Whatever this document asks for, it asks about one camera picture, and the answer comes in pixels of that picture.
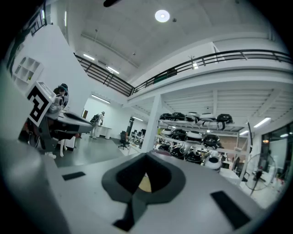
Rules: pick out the black mezzanine railing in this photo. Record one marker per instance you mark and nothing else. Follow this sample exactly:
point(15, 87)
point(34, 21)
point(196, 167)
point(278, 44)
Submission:
point(160, 76)

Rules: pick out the fluorescent tube ceiling light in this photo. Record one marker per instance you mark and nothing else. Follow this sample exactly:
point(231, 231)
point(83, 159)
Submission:
point(137, 118)
point(113, 70)
point(88, 56)
point(262, 122)
point(100, 98)

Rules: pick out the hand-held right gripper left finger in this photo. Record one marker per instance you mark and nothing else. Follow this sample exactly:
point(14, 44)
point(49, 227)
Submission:
point(91, 201)

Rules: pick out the round ceiling lamp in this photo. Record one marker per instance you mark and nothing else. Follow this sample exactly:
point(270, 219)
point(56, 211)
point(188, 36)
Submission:
point(162, 16)

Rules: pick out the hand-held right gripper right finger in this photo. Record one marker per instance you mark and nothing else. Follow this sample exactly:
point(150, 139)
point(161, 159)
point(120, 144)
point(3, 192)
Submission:
point(194, 205)

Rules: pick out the white cubby wall shelf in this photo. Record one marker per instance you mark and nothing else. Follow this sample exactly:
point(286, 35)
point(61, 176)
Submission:
point(26, 72)

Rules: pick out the black office chair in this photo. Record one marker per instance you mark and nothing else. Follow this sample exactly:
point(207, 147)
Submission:
point(123, 139)

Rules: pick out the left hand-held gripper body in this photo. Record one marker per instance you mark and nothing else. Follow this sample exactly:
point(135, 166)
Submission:
point(37, 102)

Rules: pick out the black standing fan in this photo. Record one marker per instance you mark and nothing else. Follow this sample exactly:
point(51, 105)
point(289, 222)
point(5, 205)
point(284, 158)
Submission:
point(259, 173)

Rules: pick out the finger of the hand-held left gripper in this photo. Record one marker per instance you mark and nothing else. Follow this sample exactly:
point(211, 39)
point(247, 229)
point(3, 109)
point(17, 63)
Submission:
point(76, 123)
point(65, 135)

